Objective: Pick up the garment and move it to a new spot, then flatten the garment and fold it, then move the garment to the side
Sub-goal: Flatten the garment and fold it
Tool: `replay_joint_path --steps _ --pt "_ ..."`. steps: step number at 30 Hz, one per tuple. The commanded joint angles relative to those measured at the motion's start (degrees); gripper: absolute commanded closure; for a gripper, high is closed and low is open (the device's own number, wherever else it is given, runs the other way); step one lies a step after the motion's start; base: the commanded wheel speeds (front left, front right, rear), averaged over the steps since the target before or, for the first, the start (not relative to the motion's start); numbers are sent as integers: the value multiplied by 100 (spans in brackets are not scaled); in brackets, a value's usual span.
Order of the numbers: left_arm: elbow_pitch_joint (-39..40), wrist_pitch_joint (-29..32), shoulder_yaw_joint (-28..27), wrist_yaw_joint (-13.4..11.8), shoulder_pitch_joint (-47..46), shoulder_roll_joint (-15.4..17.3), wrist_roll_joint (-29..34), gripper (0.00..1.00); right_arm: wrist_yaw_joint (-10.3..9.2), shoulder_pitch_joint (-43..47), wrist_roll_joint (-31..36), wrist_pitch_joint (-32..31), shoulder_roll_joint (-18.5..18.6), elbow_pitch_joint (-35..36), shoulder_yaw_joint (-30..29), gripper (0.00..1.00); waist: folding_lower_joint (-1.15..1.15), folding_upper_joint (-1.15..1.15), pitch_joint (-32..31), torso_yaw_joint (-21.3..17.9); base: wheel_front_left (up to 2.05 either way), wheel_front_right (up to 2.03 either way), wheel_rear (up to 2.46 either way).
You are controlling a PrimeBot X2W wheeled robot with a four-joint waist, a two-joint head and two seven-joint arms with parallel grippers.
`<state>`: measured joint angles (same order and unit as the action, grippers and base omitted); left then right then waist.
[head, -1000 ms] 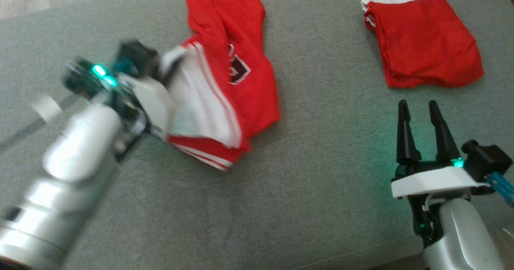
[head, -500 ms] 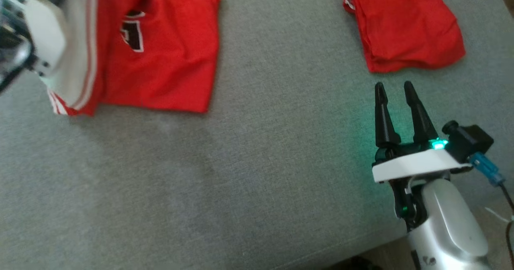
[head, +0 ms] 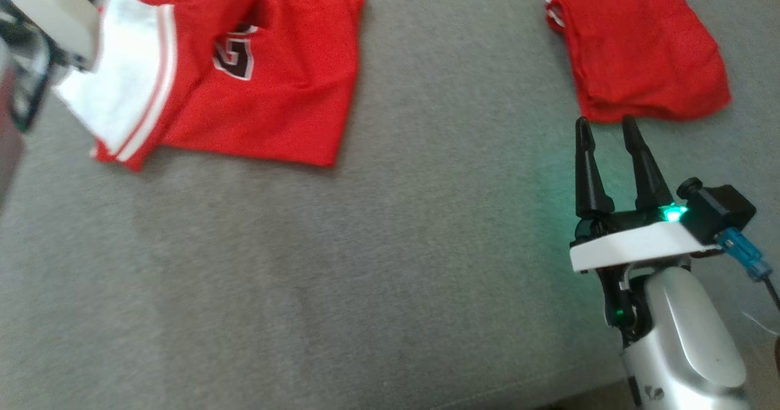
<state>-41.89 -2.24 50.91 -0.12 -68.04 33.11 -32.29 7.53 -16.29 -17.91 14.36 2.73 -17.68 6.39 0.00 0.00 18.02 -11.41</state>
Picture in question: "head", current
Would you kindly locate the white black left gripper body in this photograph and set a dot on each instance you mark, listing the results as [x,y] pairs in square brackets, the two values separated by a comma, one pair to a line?
[55,14]

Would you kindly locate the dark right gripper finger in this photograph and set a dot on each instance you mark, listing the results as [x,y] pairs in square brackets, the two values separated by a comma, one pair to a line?
[590,178]
[649,178]

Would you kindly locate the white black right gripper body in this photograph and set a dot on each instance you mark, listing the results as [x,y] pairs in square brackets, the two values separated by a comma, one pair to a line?
[634,245]

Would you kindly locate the red white sports shorts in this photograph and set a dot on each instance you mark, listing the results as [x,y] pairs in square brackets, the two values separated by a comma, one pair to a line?
[640,50]

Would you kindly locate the red white basketball jersey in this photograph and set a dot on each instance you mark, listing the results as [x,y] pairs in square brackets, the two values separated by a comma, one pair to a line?
[292,93]

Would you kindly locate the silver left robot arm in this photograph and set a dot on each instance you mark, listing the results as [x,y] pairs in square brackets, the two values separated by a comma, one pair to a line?
[7,148]

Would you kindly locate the grey fabric sofa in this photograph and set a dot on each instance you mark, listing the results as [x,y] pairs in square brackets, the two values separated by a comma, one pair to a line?
[365,276]

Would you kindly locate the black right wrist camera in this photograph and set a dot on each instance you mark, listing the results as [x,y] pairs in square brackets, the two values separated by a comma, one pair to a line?
[722,212]

